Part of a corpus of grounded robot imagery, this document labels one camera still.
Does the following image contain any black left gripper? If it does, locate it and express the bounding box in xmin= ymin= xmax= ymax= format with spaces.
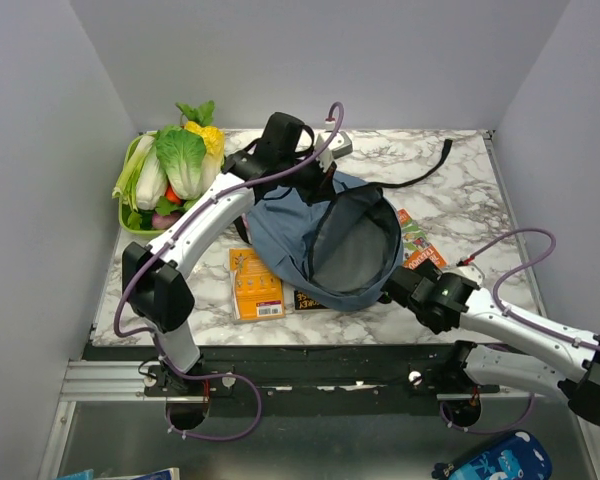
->
xmin=277 ymin=145 xmax=337 ymax=206

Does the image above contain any orange treehouse story book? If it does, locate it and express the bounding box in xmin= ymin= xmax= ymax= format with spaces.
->
xmin=397 ymin=209 xmax=447 ymax=269

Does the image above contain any blue student backpack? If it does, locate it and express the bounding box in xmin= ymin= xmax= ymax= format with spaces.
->
xmin=232 ymin=137 xmax=454 ymax=312

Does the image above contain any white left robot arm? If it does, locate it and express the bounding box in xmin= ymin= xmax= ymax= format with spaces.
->
xmin=114 ymin=103 xmax=344 ymax=395

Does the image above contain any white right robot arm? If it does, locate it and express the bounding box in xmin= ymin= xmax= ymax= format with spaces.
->
xmin=384 ymin=261 xmax=600 ymax=427

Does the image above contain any yellow leaf napa cabbage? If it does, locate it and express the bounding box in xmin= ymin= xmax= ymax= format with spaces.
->
xmin=175 ymin=100 xmax=225 ymax=199

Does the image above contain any green leaf napa cabbage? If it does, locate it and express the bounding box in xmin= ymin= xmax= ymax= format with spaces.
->
xmin=155 ymin=128 xmax=206 ymax=200

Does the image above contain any round green cabbage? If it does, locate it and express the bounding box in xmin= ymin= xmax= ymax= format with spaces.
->
xmin=182 ymin=199 xmax=199 ymax=212

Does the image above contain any orange carrot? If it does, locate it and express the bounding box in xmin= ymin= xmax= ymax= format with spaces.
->
xmin=165 ymin=186 xmax=182 ymax=205

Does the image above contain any black cover story book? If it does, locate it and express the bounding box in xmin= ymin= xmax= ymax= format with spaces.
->
xmin=293 ymin=290 xmax=327 ymax=312

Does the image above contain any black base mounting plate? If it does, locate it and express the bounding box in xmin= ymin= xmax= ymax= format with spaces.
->
xmin=83 ymin=342 xmax=498 ymax=425

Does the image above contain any white green leek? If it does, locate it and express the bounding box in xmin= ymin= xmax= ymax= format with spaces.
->
xmin=112 ymin=134 xmax=155 ymax=211

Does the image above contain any purple onion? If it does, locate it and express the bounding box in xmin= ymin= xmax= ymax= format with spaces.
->
xmin=151 ymin=211 xmax=182 ymax=230

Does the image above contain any green vegetable basket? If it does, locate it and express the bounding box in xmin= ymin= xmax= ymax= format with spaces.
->
xmin=114 ymin=126 xmax=187 ymax=235

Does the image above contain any blue shark pencil case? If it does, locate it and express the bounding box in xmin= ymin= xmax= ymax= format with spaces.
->
xmin=431 ymin=430 xmax=553 ymax=480

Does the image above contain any blue book at bottom edge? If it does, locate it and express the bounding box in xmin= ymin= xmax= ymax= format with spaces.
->
xmin=59 ymin=467 xmax=181 ymax=480

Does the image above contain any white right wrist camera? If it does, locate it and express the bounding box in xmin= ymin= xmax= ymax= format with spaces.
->
xmin=448 ymin=264 xmax=485 ymax=286

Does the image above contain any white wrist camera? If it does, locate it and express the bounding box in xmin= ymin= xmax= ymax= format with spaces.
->
xmin=317 ymin=132 xmax=353 ymax=171
xmin=448 ymin=264 xmax=485 ymax=286

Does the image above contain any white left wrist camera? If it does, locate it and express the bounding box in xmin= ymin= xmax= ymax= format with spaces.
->
xmin=317 ymin=132 xmax=353 ymax=171

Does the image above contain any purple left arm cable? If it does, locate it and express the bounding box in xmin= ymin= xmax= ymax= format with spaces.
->
xmin=112 ymin=101 xmax=346 ymax=444

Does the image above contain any aluminium rail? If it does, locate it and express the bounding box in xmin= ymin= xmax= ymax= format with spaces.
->
xmin=59 ymin=360 xmax=169 ymax=402

